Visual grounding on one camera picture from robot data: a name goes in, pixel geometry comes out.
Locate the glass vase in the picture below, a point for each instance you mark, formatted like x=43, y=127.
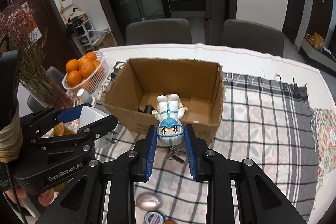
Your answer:
x=46, y=86

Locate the dried purple flowers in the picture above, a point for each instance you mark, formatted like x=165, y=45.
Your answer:
x=14, y=23

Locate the white square charger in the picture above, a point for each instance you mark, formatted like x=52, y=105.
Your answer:
x=92, y=114

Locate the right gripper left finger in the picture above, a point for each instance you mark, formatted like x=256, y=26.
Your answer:
x=109, y=184

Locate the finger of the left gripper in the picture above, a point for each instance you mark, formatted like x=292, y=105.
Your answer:
x=63, y=113
x=78, y=145

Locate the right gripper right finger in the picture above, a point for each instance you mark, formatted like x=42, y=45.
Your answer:
x=259, y=199

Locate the plaid grey white tablecloth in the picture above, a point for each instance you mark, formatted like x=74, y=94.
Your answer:
x=267, y=121

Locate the green round tin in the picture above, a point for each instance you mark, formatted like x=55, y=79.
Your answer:
x=154, y=217

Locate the right grey dining chair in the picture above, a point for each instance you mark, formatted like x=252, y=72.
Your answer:
x=252, y=36

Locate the left grey dining chair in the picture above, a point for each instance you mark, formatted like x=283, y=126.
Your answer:
x=159, y=31

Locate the white shoe rack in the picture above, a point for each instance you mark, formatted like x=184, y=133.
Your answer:
x=86, y=37

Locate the white basket of oranges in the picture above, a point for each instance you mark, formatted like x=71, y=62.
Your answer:
x=86, y=73

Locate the floral patterned mat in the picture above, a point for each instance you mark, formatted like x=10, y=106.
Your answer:
x=323, y=128

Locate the woven wicker tissue box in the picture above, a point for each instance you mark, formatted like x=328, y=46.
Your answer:
x=59, y=130

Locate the astronaut figurine keychain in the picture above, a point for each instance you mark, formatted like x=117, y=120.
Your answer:
x=170, y=131

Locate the grey dining chair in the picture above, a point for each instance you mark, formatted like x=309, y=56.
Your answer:
x=159, y=31
x=252, y=36

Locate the red fu poster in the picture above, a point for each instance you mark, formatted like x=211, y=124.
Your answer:
x=34, y=32

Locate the brown cardboard box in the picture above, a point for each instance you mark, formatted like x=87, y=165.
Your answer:
x=145, y=89

